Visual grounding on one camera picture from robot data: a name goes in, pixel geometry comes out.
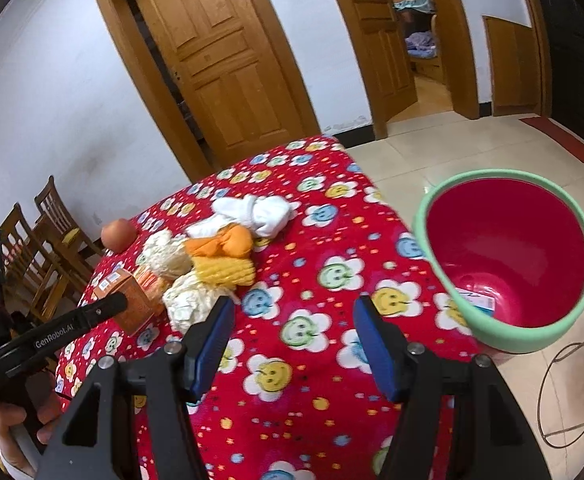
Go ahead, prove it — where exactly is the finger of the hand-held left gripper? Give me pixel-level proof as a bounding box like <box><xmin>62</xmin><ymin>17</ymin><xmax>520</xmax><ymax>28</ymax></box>
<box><xmin>31</xmin><ymin>292</ymin><xmax>129</xmax><ymax>357</ymax></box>

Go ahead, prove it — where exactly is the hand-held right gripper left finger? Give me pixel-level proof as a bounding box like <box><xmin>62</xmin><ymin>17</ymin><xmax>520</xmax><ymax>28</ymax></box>
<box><xmin>34</xmin><ymin>296</ymin><xmax>236</xmax><ymax>480</ymax></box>

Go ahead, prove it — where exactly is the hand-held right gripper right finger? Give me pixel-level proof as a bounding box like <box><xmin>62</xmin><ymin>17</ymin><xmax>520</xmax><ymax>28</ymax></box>
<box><xmin>353</xmin><ymin>294</ymin><xmax>553</xmax><ymax>480</ymax></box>

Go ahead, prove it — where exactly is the orange carton box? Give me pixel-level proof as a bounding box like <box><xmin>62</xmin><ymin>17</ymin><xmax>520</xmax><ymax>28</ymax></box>
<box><xmin>93</xmin><ymin>268</ymin><xmax>155</xmax><ymax>336</ymax></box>

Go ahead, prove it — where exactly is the white floral cloth bundle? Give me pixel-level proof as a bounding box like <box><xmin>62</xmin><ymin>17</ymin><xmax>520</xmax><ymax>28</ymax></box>
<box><xmin>163</xmin><ymin>272</ymin><xmax>235</xmax><ymax>333</ymax></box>

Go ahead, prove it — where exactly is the yellow corn cob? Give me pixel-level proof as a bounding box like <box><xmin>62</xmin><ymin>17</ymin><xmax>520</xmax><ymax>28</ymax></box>
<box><xmin>192</xmin><ymin>255</ymin><xmax>257</xmax><ymax>288</ymax></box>

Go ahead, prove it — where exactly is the cream knitted bundle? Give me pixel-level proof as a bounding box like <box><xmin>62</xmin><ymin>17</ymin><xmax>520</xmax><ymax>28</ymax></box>
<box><xmin>139</xmin><ymin>230</ymin><xmax>193</xmax><ymax>281</ymax></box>

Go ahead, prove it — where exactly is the orange cloth toy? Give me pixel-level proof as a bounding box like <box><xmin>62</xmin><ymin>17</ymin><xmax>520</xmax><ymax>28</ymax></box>
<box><xmin>186</xmin><ymin>225</ymin><xmax>253</xmax><ymax>260</ymax></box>

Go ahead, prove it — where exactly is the green bin with red inside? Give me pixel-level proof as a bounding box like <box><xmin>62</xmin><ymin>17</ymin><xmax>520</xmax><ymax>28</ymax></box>
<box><xmin>413</xmin><ymin>168</ymin><xmax>584</xmax><ymax>354</ymax></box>

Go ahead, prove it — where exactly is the person's left hand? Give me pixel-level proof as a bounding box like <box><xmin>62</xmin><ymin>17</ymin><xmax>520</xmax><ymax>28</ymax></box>
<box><xmin>0</xmin><ymin>389</ymin><xmax>65</xmax><ymax>478</ymax></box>

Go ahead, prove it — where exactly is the orange snack packet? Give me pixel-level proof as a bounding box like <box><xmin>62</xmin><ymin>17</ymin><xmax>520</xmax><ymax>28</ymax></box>
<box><xmin>133</xmin><ymin>266</ymin><xmax>170</xmax><ymax>313</ymax></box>

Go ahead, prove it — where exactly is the wooden chair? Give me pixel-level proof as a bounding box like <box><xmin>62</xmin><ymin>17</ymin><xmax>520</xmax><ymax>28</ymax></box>
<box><xmin>34</xmin><ymin>176</ymin><xmax>105</xmax><ymax>261</ymax></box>
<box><xmin>0</xmin><ymin>203</ymin><xmax>80</xmax><ymax>321</ymax></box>

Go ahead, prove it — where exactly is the round orange fruit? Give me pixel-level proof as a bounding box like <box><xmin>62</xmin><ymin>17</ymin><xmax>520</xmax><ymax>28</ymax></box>
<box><xmin>101</xmin><ymin>218</ymin><xmax>138</xmax><ymax>252</ymax></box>

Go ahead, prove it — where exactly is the red floral tablecloth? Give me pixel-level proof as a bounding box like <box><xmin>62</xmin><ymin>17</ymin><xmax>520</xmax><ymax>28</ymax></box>
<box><xmin>54</xmin><ymin>135</ymin><xmax>483</xmax><ymax>480</ymax></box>

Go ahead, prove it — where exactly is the white sock bundle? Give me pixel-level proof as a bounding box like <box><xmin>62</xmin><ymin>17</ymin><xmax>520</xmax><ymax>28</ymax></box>
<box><xmin>187</xmin><ymin>195</ymin><xmax>295</xmax><ymax>239</ymax></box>

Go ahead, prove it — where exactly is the red floor mat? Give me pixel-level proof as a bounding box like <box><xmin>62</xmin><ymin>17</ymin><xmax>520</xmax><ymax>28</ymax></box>
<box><xmin>519</xmin><ymin>116</ymin><xmax>584</xmax><ymax>163</ymax></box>

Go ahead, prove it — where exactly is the wooden panel door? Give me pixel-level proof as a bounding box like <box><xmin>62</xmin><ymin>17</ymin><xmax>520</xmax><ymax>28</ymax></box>
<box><xmin>322</xmin><ymin>0</ymin><xmax>418</xmax><ymax>138</ymax></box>
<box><xmin>134</xmin><ymin>0</ymin><xmax>320</xmax><ymax>166</ymax></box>

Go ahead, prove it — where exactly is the bed with blue bedding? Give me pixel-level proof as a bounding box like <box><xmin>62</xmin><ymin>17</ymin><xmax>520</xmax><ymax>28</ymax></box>
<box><xmin>394</xmin><ymin>0</ymin><xmax>445</xmax><ymax>81</ymax></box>

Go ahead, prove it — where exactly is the dark metal door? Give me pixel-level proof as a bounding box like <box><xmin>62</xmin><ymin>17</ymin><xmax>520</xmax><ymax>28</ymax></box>
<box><xmin>529</xmin><ymin>0</ymin><xmax>584</xmax><ymax>161</ymax></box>

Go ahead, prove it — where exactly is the wire ring stand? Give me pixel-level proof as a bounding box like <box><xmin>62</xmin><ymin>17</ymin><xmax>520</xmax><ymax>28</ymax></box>
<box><xmin>539</xmin><ymin>342</ymin><xmax>584</xmax><ymax>451</ymax></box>

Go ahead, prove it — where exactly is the wooden door frame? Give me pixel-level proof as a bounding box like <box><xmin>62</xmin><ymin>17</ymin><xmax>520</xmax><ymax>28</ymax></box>
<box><xmin>416</xmin><ymin>0</ymin><xmax>483</xmax><ymax>121</ymax></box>
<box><xmin>91</xmin><ymin>0</ymin><xmax>323</xmax><ymax>183</ymax></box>

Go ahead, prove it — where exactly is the wooden wall panel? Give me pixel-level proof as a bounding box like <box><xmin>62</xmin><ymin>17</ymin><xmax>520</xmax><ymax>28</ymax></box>
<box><xmin>483</xmin><ymin>16</ymin><xmax>540</xmax><ymax>116</ymax></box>

